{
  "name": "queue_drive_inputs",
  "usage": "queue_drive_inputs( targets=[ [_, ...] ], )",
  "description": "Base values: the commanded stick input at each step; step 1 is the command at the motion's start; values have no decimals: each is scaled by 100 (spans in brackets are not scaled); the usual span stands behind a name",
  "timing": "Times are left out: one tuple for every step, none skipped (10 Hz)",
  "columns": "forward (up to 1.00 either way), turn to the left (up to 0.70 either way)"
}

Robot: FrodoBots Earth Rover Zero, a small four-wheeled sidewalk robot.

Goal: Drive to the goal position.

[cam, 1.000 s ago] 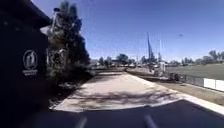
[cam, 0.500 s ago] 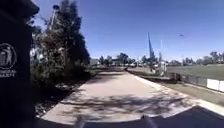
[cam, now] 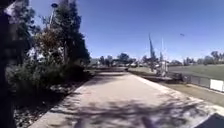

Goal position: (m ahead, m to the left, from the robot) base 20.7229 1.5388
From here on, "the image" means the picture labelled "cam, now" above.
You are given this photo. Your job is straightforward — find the grey paved path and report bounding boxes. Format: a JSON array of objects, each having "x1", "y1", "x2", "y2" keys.
[{"x1": 28, "y1": 70, "x2": 224, "y2": 128}]

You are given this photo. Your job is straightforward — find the tall narrow tree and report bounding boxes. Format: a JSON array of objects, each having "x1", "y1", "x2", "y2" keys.
[{"x1": 147, "y1": 33, "x2": 156, "y2": 72}]

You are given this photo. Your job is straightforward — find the pale pole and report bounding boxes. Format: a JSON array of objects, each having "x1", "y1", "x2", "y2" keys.
[{"x1": 161, "y1": 36, "x2": 165, "y2": 73}]

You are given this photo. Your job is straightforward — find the row of dark trees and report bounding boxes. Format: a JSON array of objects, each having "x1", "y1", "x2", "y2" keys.
[{"x1": 6, "y1": 0, "x2": 92, "y2": 81}]

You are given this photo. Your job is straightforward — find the robot's own part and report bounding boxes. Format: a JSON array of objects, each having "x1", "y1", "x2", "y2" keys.
[{"x1": 142, "y1": 116, "x2": 154, "y2": 128}]

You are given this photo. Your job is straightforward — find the street lamp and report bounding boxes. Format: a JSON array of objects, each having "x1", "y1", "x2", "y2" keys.
[{"x1": 49, "y1": 2, "x2": 59, "y2": 29}]

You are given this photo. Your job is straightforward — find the bushes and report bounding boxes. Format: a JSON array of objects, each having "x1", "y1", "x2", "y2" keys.
[{"x1": 4, "y1": 59, "x2": 88, "y2": 101}]

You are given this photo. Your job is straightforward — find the grass field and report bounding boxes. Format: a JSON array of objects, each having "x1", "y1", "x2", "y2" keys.
[{"x1": 168, "y1": 63, "x2": 224, "y2": 81}]

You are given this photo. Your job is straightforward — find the mulch bed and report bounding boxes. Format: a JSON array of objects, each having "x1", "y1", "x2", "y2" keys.
[{"x1": 13, "y1": 78, "x2": 91, "y2": 128}]

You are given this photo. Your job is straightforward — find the white low fence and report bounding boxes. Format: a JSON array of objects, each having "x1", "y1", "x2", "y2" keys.
[{"x1": 181, "y1": 73, "x2": 224, "y2": 93}]

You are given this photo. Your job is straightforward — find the dark post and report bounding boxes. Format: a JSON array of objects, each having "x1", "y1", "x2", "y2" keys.
[{"x1": 0, "y1": 0, "x2": 18, "y2": 128}]

